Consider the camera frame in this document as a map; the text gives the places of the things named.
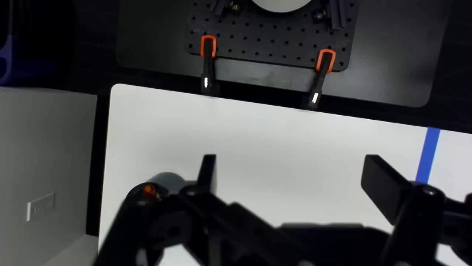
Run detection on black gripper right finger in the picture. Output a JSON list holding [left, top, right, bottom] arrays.
[[360, 153, 447, 234]]

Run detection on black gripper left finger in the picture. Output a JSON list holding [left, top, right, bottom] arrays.
[[178, 153, 256, 233]]

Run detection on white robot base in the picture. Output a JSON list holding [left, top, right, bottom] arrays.
[[252, 0, 311, 13]]

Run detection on dark cup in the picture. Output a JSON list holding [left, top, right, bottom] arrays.
[[149, 171, 186, 196]]

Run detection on blue tape border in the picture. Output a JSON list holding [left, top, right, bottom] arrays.
[[416, 126, 441, 183]]

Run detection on orange black clamp left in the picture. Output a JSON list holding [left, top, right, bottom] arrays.
[[199, 33, 217, 94]]

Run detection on orange black clamp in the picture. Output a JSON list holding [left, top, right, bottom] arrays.
[[306, 48, 336, 109], [199, 33, 217, 94]]

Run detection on orange black clamp right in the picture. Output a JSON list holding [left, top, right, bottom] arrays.
[[306, 48, 336, 109]]

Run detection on grey cabinet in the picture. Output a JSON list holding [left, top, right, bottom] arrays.
[[0, 88, 96, 266]]

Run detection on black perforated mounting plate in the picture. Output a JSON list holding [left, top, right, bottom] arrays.
[[186, 0, 360, 72]]

